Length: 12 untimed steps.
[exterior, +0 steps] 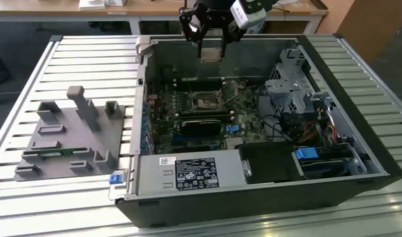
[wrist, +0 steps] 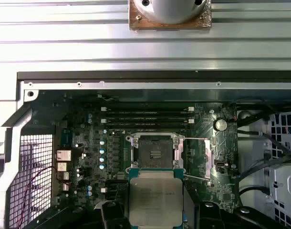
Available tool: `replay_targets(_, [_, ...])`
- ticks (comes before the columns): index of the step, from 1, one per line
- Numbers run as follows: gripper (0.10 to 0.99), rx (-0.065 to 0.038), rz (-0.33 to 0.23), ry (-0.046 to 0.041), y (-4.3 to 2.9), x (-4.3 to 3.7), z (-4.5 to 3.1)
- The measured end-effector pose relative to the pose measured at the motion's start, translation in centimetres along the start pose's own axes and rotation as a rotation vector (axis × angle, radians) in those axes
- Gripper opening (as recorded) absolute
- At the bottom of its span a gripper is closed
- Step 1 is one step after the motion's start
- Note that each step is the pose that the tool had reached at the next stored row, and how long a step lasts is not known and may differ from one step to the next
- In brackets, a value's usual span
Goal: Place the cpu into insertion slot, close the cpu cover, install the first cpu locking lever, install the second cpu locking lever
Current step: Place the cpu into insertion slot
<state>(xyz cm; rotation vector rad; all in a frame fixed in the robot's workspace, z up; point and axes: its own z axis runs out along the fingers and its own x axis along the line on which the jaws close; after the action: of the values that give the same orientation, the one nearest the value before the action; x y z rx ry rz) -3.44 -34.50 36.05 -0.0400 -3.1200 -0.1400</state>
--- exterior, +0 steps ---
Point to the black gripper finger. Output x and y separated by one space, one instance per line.
224 37
191 34

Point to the silver CPU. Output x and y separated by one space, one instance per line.
211 55

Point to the black RAM slot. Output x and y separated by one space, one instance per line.
197 82
204 113
204 117

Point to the CPU socket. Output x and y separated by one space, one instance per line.
204 101

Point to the silver drive cage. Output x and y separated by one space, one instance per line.
279 91

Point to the green motherboard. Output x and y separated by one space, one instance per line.
247 118

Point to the blue board connector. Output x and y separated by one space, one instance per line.
232 129

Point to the black graphics card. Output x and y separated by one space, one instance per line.
200 128

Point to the silver heat sink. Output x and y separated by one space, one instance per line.
233 142

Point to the wooden cabinet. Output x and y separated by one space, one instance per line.
368 24

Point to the wooden desk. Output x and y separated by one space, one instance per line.
38 11

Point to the black plastic shroud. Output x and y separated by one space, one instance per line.
269 163

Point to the blue disk carrier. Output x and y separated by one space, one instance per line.
306 153

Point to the grey parts rack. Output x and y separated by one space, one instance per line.
72 138

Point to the silver power supply unit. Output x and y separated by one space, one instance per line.
148 172

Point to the green RAM stick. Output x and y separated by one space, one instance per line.
66 151

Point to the black disk drive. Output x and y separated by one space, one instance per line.
322 168

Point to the blue case latch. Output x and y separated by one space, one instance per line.
115 178

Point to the black PC case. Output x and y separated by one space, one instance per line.
253 209

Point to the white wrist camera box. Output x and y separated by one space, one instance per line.
248 16

